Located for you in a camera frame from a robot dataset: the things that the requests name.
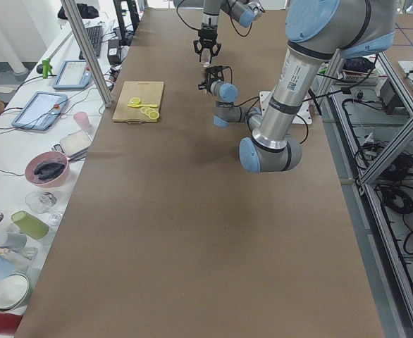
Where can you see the black keyboard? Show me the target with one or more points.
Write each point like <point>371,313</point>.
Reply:
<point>94,34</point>

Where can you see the wine glass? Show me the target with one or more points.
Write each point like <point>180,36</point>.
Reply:
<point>44,202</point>

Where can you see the dark grey cloth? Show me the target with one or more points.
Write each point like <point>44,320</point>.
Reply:
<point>48,170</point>

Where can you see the aluminium frame post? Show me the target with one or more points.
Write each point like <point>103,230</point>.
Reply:
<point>74,18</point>

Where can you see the lower lemon slice of row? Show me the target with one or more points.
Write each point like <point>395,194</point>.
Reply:
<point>153,115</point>

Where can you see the grey cup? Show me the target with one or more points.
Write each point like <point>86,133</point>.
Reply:
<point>13,241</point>

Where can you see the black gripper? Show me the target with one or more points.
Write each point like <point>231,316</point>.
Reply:
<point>206,35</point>
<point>211,85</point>

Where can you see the green cup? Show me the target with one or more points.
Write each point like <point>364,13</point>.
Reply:
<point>30,225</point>

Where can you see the blue teach pendant far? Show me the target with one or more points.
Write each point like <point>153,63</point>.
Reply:
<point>73,75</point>

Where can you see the silver kitchen scale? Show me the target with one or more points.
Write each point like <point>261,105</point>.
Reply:
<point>74,146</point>

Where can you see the wooden cutting board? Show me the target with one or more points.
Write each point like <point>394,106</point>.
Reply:
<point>150,92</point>

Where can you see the clear glass measuring cup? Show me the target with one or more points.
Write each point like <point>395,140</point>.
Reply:
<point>205,58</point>

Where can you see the wooden cup rack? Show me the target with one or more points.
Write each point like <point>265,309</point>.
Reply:
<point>24,257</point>

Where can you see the pink bowl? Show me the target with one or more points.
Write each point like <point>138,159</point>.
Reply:
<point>53,156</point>

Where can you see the white green bowl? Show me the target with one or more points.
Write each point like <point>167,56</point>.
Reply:
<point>14,292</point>

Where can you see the middle lemon slice of row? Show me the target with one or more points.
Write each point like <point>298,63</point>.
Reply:
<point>147,110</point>

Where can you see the lemon slice near blade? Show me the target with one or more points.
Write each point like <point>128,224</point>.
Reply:
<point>134,102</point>

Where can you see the yellow plastic knife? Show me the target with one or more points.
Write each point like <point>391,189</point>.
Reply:
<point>143,105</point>

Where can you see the blue teach pendant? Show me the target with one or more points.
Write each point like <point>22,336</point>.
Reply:
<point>40,112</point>
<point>73,75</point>

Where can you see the pink tumbler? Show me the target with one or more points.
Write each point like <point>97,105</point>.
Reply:
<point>83,121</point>

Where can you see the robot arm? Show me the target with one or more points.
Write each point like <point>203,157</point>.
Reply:
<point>315,31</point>
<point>243,13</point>

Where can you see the blue teach pendant near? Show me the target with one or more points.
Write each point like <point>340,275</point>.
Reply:
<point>40,112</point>

